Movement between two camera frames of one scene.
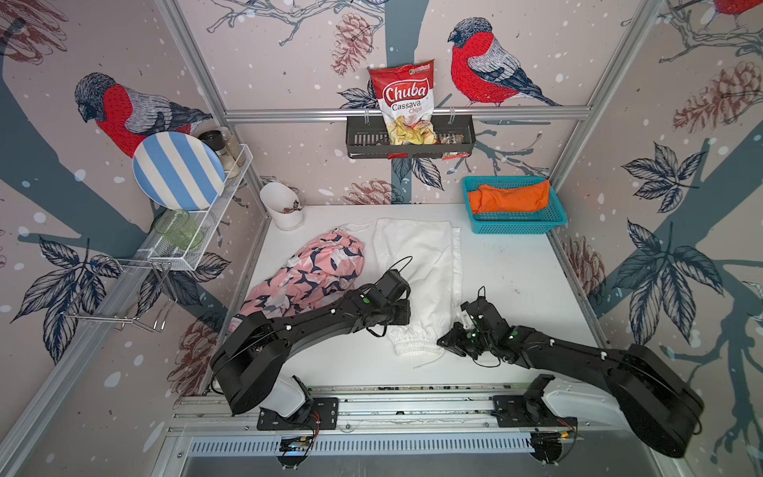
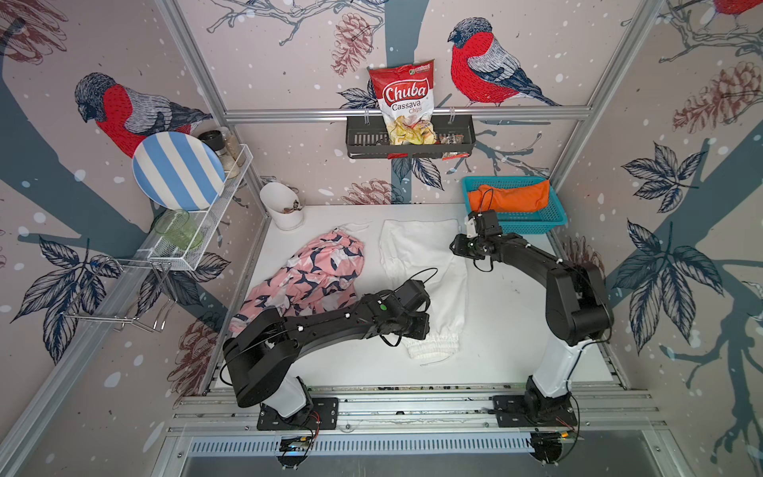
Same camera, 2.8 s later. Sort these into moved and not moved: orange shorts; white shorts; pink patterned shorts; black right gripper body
Moved: black right gripper body
Not moved: white shorts; orange shorts; pink patterned shorts
